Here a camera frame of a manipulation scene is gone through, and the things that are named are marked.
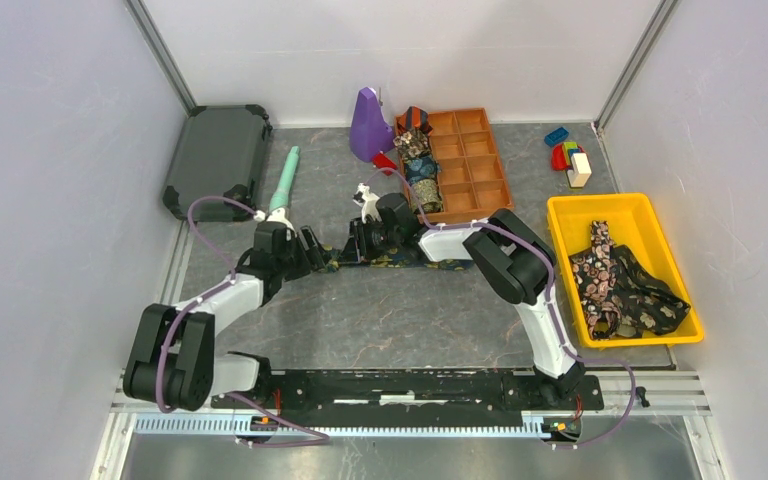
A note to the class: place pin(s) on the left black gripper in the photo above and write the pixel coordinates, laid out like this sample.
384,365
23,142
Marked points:
315,253

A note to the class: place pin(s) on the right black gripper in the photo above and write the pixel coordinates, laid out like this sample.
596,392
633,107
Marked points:
358,234

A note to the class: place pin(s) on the navy yellow floral tie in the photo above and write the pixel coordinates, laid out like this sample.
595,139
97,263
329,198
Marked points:
394,258

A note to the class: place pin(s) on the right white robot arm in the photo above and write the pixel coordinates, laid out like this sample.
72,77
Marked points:
515,262

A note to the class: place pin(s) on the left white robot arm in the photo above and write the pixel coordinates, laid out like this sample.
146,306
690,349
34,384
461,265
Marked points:
172,362

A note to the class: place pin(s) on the mint green flashlight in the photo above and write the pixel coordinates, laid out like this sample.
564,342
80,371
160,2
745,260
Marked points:
281,196

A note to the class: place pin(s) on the red block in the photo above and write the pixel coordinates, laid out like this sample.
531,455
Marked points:
384,164

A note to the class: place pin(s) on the olive gold rolled tie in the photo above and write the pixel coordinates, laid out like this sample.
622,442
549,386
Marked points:
426,196

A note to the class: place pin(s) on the blue patterned rolled tie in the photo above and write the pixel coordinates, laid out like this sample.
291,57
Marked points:
420,169

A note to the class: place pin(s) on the purple metronome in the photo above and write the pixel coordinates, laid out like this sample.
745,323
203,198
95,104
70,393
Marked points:
369,134

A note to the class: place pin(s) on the brown floral rolled tie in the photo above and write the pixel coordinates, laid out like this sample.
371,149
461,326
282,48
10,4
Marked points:
412,144

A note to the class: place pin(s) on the orange navy striped rolled tie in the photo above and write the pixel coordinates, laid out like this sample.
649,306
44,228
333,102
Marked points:
415,118

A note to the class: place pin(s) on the orange wooden compartment tray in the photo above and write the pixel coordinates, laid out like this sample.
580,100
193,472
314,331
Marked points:
472,180

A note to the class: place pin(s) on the dark green hard case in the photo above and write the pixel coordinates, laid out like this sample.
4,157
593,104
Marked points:
221,151

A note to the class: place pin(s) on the blue toy brick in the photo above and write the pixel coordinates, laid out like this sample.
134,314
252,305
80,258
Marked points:
556,136

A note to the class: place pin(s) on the colourful toy block stack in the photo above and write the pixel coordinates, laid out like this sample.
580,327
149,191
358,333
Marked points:
561,156

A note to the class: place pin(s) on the white toy block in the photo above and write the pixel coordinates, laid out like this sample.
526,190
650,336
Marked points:
580,171

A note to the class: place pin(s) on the pink floral dark tie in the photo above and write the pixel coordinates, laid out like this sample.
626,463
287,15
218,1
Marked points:
595,276

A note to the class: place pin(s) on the yellow plastic bin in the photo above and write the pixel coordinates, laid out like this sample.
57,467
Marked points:
632,222

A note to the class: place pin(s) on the black gold floral tie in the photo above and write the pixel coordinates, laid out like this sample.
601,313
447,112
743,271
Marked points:
644,303

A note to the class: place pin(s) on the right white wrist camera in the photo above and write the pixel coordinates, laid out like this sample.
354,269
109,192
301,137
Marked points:
367,201

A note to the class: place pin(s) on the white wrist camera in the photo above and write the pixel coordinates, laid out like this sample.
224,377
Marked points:
367,201
278,215

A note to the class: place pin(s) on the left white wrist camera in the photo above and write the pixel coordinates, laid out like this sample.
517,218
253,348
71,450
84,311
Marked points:
278,215

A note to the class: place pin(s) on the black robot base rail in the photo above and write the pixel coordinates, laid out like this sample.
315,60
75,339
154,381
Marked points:
402,398

